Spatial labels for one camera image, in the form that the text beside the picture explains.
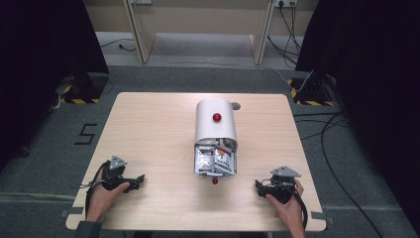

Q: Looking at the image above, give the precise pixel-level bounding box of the silver packet with red label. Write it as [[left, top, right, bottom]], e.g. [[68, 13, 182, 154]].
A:
[[213, 146, 236, 175], [195, 146, 216, 175]]

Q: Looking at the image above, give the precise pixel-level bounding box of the stand base with hazard tape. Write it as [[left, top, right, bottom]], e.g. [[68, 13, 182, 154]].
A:
[[54, 72, 111, 106], [286, 74, 335, 107]]

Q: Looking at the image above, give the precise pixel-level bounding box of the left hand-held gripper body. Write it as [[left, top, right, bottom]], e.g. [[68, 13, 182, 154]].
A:
[[99, 155, 134, 193]]

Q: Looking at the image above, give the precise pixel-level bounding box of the black curtain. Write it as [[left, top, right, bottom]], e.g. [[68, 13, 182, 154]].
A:
[[294, 0, 420, 234], [0, 0, 111, 174]]

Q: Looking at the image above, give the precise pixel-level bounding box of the person's left hand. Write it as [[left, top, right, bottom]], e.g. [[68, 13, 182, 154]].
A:
[[85, 180, 131, 223]]

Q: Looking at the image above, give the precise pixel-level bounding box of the beige background desk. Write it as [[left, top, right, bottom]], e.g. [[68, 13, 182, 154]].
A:
[[82, 0, 320, 66]]

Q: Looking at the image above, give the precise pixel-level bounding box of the white roll-top box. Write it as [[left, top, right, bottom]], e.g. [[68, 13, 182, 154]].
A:
[[193, 97, 239, 179]]

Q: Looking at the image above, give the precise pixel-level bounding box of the person's right hand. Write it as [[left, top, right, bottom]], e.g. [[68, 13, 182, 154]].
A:
[[264, 178, 307, 232]]

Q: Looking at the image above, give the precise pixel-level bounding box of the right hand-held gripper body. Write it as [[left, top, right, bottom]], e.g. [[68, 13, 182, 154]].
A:
[[262, 165, 302, 205]]

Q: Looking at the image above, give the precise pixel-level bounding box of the short black floor cable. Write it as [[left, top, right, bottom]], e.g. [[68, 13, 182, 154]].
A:
[[99, 37, 138, 54]]

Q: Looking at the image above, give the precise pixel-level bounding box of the long black floor cable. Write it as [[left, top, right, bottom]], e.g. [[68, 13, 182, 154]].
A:
[[292, 110, 385, 238]]

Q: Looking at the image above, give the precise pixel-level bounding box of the bundle of black hanging cables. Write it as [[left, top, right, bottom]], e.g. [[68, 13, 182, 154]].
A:
[[266, 1, 303, 69]]

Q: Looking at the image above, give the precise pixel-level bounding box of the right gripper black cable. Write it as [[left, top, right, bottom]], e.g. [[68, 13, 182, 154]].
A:
[[287, 185, 309, 231]]

